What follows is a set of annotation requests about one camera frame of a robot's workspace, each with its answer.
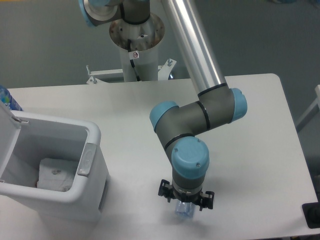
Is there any white trash can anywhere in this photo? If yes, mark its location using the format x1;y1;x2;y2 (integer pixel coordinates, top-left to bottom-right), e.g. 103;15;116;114
0;109;110;222

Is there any white frame at right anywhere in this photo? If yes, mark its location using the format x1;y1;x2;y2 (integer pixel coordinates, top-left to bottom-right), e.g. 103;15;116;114
295;84;320;133

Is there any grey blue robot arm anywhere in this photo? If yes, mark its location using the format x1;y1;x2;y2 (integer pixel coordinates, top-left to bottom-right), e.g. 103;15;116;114
78;0;248;209

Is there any white paper bag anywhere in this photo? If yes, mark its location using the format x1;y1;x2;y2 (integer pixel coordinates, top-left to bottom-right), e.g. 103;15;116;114
36;158;78;192

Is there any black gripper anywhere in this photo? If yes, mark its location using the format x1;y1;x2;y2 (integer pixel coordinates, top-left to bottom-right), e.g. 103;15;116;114
158;179;215;211

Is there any clear crushed plastic bottle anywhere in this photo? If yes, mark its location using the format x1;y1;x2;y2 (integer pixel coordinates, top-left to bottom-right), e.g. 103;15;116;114
174;200;196;219

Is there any black device at edge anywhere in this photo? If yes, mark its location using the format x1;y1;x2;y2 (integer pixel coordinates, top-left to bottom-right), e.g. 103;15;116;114
302;202;320;229

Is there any blue labelled bottle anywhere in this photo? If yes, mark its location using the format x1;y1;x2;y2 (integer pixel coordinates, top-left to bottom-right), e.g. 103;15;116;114
0;85;23;111

